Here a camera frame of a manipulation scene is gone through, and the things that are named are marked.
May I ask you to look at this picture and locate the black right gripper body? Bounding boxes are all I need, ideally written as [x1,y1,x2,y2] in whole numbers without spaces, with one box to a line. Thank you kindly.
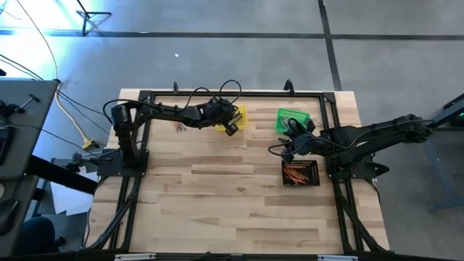
[289,132,327,157]

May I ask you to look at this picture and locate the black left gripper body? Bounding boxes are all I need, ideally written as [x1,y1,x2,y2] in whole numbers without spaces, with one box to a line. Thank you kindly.
[201,98,236,128]

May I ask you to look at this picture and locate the yellow plastic basket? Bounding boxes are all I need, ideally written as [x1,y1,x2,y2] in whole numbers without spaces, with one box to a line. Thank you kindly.
[213,104,249,132]

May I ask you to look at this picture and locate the green plastic basket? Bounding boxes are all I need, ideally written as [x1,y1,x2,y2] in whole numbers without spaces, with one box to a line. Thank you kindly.
[275,107,312,134]

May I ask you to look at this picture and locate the black plastic basket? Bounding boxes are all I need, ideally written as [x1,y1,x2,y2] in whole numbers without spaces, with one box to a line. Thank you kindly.
[281,160,321,189]

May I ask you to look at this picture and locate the black clamp with rod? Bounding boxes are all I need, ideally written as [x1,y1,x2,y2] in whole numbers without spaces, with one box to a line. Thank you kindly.
[64,152,113,173]

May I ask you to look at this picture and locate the black floor stand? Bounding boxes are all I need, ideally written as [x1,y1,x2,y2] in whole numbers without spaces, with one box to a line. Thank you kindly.
[75,0,112,37]

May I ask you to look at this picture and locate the black table support beam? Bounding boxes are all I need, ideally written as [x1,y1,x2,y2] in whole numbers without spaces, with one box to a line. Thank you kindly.
[25,154,99,196]

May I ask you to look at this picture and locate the white paper sheet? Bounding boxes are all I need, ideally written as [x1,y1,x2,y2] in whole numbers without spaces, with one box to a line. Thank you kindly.
[49,181,95,217]

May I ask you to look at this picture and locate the grey side table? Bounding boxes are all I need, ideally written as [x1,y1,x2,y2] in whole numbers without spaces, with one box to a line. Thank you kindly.
[0,78,59,257]

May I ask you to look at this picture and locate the black desk clamp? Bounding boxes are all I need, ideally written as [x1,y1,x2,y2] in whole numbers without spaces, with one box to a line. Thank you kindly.
[0,94,41,119]

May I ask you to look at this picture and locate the person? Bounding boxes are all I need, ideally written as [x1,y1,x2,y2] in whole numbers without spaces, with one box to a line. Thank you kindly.
[20,216,58,255]

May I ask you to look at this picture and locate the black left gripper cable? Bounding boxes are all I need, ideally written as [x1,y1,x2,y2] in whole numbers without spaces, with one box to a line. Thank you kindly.
[183,78,243,109]

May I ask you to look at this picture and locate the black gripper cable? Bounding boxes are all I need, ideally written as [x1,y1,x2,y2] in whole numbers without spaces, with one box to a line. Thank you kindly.
[267,139,329,157]
[183,78,243,109]

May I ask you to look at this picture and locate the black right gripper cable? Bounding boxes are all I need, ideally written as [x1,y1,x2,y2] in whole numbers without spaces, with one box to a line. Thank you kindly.
[267,139,329,157]

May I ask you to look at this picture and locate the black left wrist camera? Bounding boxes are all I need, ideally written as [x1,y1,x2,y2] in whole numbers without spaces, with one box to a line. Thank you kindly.
[223,121,240,138]

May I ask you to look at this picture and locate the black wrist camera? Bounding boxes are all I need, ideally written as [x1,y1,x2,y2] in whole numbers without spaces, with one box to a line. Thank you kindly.
[297,117,316,134]
[223,121,240,138]

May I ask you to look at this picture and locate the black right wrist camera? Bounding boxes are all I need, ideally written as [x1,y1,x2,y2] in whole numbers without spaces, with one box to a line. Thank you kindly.
[297,117,316,134]

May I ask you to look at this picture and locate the black aluminium table frame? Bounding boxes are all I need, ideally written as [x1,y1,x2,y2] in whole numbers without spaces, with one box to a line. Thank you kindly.
[81,88,391,254]

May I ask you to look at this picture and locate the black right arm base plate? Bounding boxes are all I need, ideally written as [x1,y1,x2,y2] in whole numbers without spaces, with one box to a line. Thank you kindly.
[324,150,391,181]

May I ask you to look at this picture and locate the white table edge bracket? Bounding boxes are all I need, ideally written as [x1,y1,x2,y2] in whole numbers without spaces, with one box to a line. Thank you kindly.
[317,254,359,261]
[114,253,157,261]

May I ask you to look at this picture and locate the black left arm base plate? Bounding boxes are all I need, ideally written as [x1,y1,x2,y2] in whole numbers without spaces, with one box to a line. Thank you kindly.
[96,148,150,178]

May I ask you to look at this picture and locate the blue-grey metal table frame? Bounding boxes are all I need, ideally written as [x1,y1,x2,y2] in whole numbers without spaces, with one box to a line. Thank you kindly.
[400,92,464,213]

